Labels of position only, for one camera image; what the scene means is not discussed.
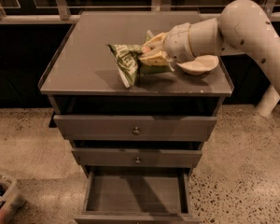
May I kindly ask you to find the green jalapeno chip bag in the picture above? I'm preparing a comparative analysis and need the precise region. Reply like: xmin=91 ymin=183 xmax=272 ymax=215
xmin=107 ymin=31 xmax=174 ymax=88

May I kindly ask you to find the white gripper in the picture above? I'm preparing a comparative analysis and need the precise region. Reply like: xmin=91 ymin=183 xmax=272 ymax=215
xmin=138 ymin=22 xmax=195 ymax=71

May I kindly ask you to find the brass top drawer knob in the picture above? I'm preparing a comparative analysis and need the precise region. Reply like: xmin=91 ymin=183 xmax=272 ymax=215
xmin=133 ymin=127 xmax=141 ymax=135

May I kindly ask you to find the grey middle drawer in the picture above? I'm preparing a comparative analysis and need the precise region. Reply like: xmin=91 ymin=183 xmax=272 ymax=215
xmin=72 ymin=148 xmax=202 ymax=168

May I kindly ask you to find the white diagonal support pole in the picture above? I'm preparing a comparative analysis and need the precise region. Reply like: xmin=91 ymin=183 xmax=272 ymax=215
xmin=256 ymin=85 xmax=280 ymax=117

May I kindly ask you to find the grey drawer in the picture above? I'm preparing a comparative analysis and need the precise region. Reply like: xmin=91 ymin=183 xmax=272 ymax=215
xmin=75 ymin=167 xmax=200 ymax=224
xmin=53 ymin=115 xmax=217 ymax=141
xmin=72 ymin=148 xmax=202 ymax=168

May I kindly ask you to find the grey drawer cabinet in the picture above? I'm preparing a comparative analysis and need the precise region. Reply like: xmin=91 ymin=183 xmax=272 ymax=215
xmin=37 ymin=10 xmax=234 ymax=224

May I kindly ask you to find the grey top drawer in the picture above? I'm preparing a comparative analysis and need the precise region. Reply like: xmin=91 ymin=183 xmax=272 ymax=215
xmin=53 ymin=115 xmax=217 ymax=141

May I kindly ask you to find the metal window railing frame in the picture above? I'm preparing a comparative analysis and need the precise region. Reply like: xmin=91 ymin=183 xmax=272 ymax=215
xmin=0 ymin=0 xmax=280 ymax=25

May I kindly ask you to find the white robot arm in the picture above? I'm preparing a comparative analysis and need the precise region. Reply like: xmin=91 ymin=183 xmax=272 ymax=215
xmin=139 ymin=0 xmax=280 ymax=96

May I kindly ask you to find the grey bottom drawer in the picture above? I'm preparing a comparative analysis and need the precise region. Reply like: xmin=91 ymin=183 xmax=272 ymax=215
xmin=75 ymin=167 xmax=200 ymax=224

